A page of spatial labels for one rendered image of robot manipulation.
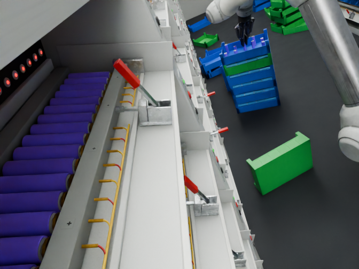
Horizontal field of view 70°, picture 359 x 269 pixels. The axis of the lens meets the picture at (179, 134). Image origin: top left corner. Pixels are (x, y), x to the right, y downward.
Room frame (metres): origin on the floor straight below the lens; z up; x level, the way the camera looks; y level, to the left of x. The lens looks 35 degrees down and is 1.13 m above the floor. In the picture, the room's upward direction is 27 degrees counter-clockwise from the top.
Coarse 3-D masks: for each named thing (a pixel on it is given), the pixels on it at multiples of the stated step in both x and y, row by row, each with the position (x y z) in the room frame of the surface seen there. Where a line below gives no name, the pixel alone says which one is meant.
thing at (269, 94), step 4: (276, 88) 1.39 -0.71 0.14; (260, 92) 1.44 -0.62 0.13; (264, 92) 1.42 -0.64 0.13; (268, 92) 1.41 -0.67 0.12; (272, 92) 1.40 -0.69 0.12; (276, 92) 1.39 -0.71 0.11; (232, 96) 1.52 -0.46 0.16; (244, 96) 1.49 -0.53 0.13; (248, 96) 1.48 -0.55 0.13; (252, 96) 1.46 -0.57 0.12; (256, 96) 1.45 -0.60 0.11; (260, 96) 1.44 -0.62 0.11; (264, 96) 1.43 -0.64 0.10; (268, 96) 1.42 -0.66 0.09; (272, 96) 1.40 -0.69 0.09; (236, 100) 1.52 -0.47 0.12; (240, 100) 1.50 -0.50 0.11; (244, 100) 1.49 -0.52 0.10; (248, 100) 1.48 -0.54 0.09; (252, 100) 1.47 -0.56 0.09; (236, 104) 1.52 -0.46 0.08
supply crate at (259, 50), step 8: (264, 32) 1.55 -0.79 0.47; (248, 40) 1.62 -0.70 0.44; (256, 40) 1.59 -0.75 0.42; (264, 40) 1.57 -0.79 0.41; (224, 48) 1.68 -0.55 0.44; (232, 48) 1.67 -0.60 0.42; (240, 48) 1.64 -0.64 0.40; (248, 48) 1.58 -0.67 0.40; (256, 48) 1.42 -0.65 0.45; (264, 48) 1.40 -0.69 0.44; (224, 56) 1.64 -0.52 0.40; (232, 56) 1.49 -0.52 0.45; (240, 56) 1.47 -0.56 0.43; (248, 56) 1.45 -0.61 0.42; (256, 56) 1.42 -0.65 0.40; (224, 64) 1.52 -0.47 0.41
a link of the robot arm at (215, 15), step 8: (216, 0) 1.33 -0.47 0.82; (224, 0) 1.29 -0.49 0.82; (232, 0) 1.23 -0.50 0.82; (240, 0) 1.19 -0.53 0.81; (248, 0) 1.18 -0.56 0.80; (208, 8) 1.34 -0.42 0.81; (216, 8) 1.31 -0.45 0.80; (224, 8) 1.28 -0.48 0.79; (232, 8) 1.24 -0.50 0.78; (208, 16) 1.34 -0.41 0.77; (216, 16) 1.30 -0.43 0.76; (224, 16) 1.30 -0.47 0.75
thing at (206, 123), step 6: (192, 78) 1.12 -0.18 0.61; (198, 78) 1.11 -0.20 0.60; (198, 84) 1.12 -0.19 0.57; (198, 90) 1.07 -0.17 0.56; (204, 102) 0.96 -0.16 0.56; (204, 108) 0.91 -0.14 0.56; (204, 114) 0.87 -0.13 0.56; (204, 120) 0.83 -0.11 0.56; (204, 126) 0.78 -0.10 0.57; (210, 126) 0.78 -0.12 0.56; (216, 150) 0.64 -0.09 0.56; (222, 168) 0.53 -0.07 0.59
